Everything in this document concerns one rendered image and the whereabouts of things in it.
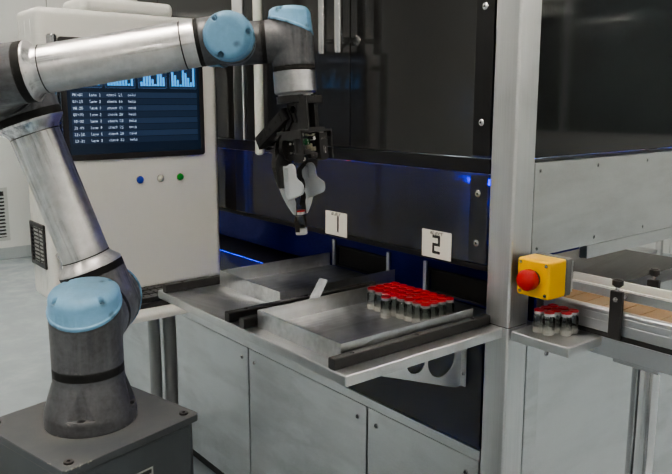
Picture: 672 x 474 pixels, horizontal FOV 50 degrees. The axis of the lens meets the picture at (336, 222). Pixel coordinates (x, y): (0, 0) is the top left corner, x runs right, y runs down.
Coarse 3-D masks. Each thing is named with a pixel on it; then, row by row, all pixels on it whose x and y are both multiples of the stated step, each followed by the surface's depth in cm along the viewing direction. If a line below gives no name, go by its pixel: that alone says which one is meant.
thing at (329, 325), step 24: (360, 288) 158; (264, 312) 140; (288, 312) 146; (312, 312) 150; (336, 312) 151; (360, 312) 151; (456, 312) 140; (288, 336) 134; (312, 336) 128; (336, 336) 136; (360, 336) 136; (384, 336) 128
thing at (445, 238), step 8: (424, 232) 155; (432, 232) 153; (440, 232) 151; (424, 240) 155; (432, 240) 153; (440, 240) 152; (448, 240) 150; (424, 248) 156; (440, 248) 152; (448, 248) 150; (432, 256) 154; (440, 256) 152; (448, 256) 150
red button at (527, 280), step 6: (522, 270) 132; (528, 270) 132; (522, 276) 132; (528, 276) 131; (534, 276) 131; (522, 282) 132; (528, 282) 131; (534, 282) 131; (522, 288) 132; (528, 288) 131; (534, 288) 132
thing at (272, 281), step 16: (304, 256) 190; (320, 256) 193; (224, 272) 173; (240, 272) 178; (256, 272) 181; (272, 272) 184; (288, 272) 187; (304, 272) 187; (320, 272) 187; (336, 272) 187; (352, 272) 187; (384, 272) 173; (240, 288) 168; (256, 288) 162; (272, 288) 171; (288, 288) 171; (304, 288) 159
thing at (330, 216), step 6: (330, 216) 180; (336, 216) 178; (342, 216) 176; (330, 222) 180; (336, 222) 179; (342, 222) 177; (330, 228) 181; (336, 228) 179; (342, 228) 177; (336, 234) 179; (342, 234) 177
